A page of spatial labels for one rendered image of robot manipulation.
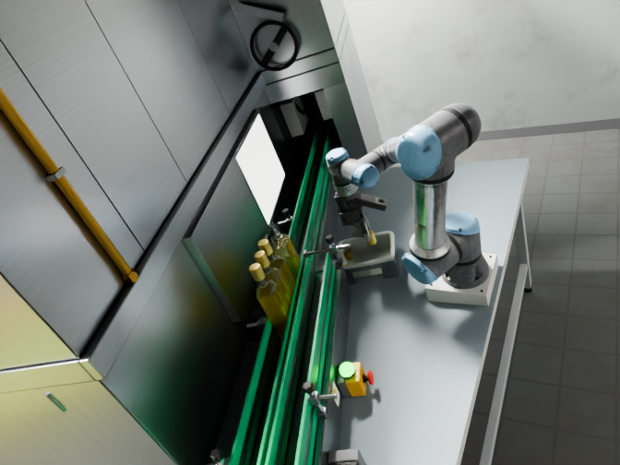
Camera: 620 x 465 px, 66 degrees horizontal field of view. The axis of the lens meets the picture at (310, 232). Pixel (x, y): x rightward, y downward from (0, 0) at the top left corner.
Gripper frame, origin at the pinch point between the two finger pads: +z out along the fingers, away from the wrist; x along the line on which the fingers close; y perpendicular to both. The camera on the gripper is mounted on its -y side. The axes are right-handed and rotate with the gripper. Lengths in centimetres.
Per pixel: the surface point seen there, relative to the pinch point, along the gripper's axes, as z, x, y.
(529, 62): 35, -207, -102
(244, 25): -69, -75, 38
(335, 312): 3.4, 32.6, 12.0
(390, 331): 16.2, 32.5, -3.0
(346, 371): 6, 54, 8
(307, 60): -46, -75, 16
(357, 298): 16.3, 14.3, 8.7
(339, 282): 3.8, 18.4, 11.7
